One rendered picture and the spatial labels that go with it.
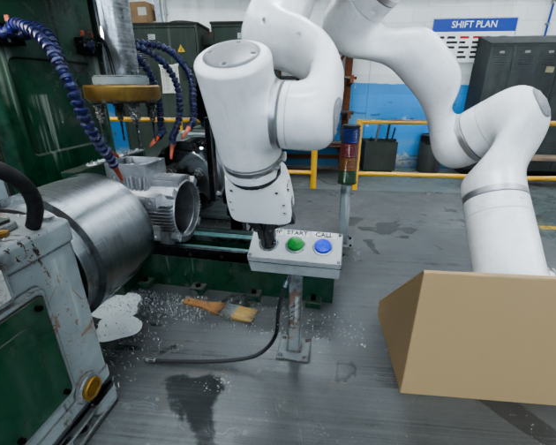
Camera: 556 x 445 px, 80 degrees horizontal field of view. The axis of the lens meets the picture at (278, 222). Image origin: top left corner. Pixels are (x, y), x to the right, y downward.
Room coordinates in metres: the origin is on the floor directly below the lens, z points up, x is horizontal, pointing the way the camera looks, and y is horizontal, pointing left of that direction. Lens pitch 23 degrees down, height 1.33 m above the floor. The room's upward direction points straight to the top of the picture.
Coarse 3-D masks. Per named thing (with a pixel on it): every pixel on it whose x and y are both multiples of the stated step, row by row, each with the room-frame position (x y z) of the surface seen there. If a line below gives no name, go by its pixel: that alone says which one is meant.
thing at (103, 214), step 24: (48, 192) 0.54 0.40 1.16; (72, 192) 0.56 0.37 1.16; (96, 192) 0.59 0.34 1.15; (120, 192) 0.63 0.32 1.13; (72, 216) 0.51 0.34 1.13; (96, 216) 0.54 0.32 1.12; (120, 216) 0.58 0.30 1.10; (144, 216) 0.64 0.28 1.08; (72, 240) 0.48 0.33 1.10; (96, 240) 0.51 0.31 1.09; (120, 240) 0.55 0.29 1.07; (144, 240) 0.62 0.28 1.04; (96, 264) 0.49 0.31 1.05; (120, 264) 0.54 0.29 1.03; (144, 264) 0.64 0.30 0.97; (96, 288) 0.49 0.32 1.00
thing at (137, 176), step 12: (132, 156) 0.95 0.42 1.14; (144, 156) 0.94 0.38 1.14; (108, 168) 0.86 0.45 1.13; (120, 168) 0.85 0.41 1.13; (132, 168) 0.84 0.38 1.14; (144, 168) 0.84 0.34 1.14; (156, 168) 0.89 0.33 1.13; (120, 180) 0.85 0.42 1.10; (132, 180) 0.84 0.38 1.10; (144, 180) 0.84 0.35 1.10
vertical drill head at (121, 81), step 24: (96, 0) 0.85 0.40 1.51; (120, 0) 0.87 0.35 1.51; (96, 24) 0.85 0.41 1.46; (120, 24) 0.87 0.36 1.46; (96, 48) 0.86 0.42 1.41; (120, 48) 0.86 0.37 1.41; (120, 72) 0.86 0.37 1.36; (96, 96) 0.81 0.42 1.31; (120, 96) 0.81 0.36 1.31; (144, 96) 0.84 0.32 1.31; (120, 120) 0.94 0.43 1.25
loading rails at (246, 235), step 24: (192, 240) 0.90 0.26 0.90; (216, 240) 0.89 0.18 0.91; (240, 240) 0.87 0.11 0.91; (168, 264) 0.81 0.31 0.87; (192, 264) 0.79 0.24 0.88; (216, 264) 0.78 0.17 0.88; (240, 264) 0.77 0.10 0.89; (144, 288) 0.79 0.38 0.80; (192, 288) 0.76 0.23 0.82; (216, 288) 0.78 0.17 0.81; (240, 288) 0.77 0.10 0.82; (264, 288) 0.76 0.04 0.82; (288, 288) 0.74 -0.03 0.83; (312, 288) 0.73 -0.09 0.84
